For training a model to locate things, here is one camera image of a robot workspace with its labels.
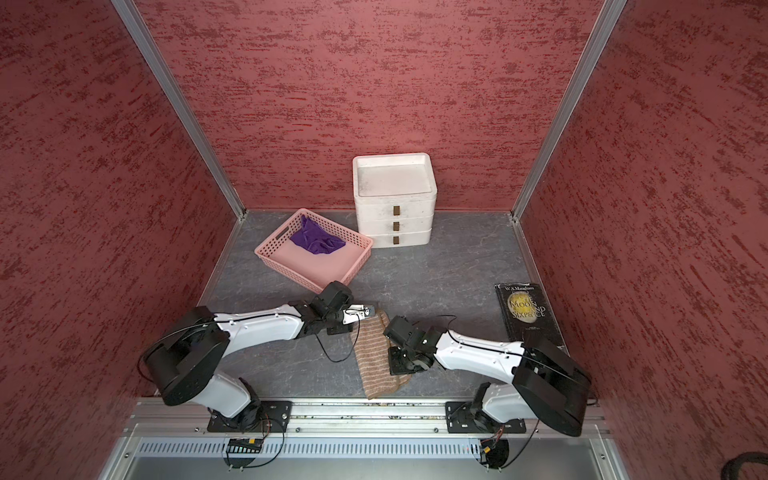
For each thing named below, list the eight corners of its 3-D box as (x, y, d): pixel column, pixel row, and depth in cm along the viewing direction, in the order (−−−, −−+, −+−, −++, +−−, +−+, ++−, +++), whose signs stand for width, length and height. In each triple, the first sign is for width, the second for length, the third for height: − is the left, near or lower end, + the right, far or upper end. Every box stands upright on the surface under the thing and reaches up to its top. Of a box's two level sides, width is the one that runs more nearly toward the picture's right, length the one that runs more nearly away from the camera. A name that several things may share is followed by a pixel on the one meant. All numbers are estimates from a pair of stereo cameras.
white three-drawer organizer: (356, 249, 111) (348, 196, 90) (361, 206, 126) (355, 153, 105) (429, 249, 111) (438, 197, 91) (425, 206, 126) (431, 153, 105)
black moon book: (511, 349, 88) (514, 346, 86) (495, 286, 101) (497, 283, 100) (560, 349, 88) (564, 346, 86) (538, 287, 101) (540, 283, 100)
